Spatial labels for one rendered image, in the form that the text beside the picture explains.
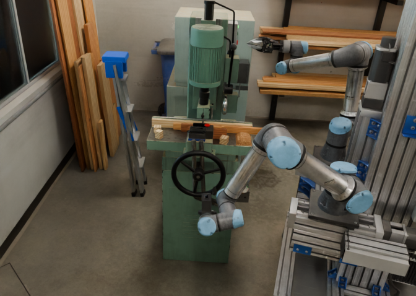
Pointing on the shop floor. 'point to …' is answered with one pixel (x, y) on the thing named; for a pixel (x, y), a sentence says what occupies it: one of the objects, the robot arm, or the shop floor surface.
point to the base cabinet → (190, 222)
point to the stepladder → (126, 116)
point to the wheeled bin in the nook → (168, 52)
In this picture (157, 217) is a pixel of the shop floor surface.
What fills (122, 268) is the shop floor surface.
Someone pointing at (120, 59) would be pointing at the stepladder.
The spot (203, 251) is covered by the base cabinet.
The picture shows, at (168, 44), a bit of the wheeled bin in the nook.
